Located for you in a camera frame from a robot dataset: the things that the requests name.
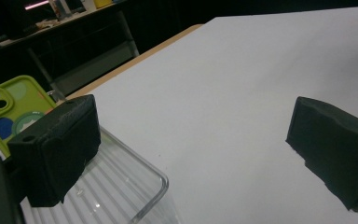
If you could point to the metal shelf rack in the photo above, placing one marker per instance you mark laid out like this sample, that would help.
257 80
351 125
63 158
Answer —
99 65

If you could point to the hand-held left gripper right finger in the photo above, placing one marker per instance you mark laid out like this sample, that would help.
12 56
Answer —
335 143

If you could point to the clear ribbed plastic tray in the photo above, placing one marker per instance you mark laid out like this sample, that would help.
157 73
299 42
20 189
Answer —
121 186

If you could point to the pink light strip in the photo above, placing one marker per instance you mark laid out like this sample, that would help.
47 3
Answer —
36 5

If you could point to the yellow container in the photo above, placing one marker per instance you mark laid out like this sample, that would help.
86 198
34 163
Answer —
102 3

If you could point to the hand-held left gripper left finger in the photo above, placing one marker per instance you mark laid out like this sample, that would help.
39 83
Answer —
56 149

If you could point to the green clown print phone case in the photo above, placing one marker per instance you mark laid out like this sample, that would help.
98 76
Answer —
24 99

